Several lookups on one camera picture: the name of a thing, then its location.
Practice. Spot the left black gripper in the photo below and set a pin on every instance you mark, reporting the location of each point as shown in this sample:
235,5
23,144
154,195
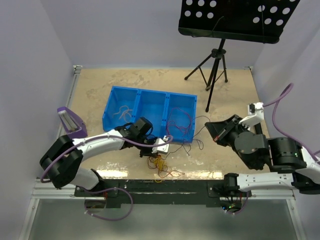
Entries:
149,153

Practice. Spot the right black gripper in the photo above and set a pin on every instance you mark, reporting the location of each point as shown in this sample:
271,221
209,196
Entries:
219,130

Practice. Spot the blue three-compartment plastic bin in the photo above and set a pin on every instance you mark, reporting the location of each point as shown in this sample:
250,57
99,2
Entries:
170,113

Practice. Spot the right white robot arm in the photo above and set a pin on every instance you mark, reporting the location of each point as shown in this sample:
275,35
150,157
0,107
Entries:
290,165

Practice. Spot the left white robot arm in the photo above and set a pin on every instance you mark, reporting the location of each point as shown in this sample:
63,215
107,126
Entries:
62,162

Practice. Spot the black microphone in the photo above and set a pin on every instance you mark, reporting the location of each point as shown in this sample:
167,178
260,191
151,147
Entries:
258,129

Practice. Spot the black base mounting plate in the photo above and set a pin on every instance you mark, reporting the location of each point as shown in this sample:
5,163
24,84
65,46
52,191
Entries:
168,192

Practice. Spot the purple metronome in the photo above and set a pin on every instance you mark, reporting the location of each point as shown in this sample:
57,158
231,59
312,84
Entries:
73,125

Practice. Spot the black music stand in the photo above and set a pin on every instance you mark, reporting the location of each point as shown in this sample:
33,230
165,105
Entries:
256,21

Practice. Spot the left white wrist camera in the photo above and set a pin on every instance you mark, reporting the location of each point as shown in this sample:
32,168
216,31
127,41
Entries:
162,147

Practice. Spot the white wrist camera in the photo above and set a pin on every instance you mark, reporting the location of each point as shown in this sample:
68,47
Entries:
255,115
162,147

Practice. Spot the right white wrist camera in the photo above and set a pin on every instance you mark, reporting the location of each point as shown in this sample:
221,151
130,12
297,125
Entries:
255,115

